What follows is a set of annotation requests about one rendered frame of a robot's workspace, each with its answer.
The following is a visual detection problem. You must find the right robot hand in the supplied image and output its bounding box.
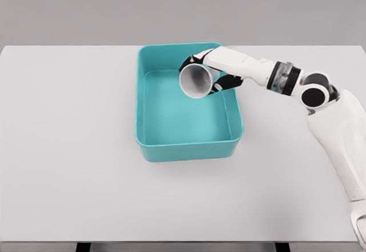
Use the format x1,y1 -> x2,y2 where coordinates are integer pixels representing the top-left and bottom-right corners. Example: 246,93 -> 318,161
178,45 -> 244,94

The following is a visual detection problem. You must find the white paper cup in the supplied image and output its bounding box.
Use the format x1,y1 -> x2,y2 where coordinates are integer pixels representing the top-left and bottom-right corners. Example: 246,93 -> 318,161
178,63 -> 218,99

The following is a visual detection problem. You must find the teal plastic basket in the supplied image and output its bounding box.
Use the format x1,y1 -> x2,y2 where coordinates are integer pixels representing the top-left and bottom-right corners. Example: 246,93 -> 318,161
134,42 -> 244,163

